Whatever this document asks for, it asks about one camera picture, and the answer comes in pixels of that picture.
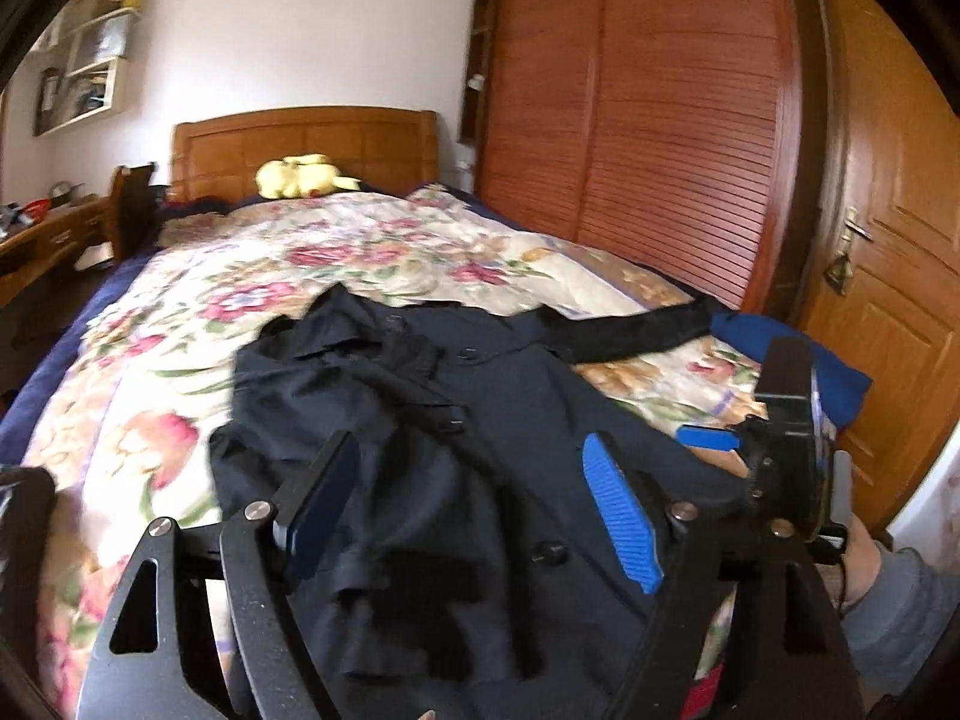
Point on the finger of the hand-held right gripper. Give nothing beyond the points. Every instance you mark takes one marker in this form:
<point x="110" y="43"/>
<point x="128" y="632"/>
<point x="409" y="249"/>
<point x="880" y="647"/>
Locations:
<point x="709" y="439"/>

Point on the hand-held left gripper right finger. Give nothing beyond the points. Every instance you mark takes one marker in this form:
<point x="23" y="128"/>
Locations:
<point x="619" y="510"/>

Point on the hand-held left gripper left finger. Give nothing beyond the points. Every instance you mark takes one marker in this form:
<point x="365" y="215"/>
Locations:
<point x="322" y="499"/>

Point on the dark navy coat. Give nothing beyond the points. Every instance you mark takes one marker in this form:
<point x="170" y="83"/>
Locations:
<point x="450" y="480"/>

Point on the person's right forearm grey sleeve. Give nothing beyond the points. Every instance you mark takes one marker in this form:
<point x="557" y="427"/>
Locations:
<point x="907" y="615"/>

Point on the person's right hand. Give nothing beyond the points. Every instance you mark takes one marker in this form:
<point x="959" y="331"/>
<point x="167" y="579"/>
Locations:
<point x="862" y="562"/>

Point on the blue cloth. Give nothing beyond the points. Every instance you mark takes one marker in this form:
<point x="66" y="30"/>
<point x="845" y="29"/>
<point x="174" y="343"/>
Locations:
<point x="780" y="345"/>

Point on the floral blanket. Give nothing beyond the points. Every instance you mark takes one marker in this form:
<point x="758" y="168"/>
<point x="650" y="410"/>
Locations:
<point x="225" y="300"/>

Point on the wooden door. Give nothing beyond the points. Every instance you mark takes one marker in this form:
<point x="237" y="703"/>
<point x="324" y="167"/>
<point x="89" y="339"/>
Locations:
<point x="885" y="165"/>

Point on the dark cloth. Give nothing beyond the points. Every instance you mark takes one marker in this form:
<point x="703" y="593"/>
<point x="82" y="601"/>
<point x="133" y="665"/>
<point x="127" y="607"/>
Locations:
<point x="22" y="540"/>

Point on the dark blue bed sheet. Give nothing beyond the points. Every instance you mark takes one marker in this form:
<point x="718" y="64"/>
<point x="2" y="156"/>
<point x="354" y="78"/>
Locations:
<point x="67" y="330"/>

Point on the wooden louvred wardrobe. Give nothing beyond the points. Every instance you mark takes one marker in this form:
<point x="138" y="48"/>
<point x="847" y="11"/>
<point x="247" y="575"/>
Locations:
<point x="637" y="127"/>

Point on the yellow plush toy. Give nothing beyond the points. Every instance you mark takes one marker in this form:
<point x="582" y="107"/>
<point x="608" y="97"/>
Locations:
<point x="300" y="176"/>

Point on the wooden chair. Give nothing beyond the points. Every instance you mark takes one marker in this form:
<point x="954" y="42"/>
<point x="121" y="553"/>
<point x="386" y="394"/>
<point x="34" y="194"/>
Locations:
<point x="135" y="202"/>

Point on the wooden headboard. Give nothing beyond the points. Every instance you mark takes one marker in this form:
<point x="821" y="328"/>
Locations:
<point x="300" y="135"/>

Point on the wooden desk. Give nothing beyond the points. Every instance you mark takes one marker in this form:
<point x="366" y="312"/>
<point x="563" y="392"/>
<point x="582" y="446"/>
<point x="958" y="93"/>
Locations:
<point x="45" y="240"/>

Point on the red bowl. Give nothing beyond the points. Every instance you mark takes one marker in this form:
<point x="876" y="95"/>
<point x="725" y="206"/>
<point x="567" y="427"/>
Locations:
<point x="37" y="206"/>

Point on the narrow open wooden shelf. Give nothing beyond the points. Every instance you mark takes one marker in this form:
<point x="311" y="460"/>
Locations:
<point x="476" y="60"/>

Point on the white wall shelf with books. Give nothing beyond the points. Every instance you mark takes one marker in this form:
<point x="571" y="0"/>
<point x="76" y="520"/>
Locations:
<point x="90" y="75"/>

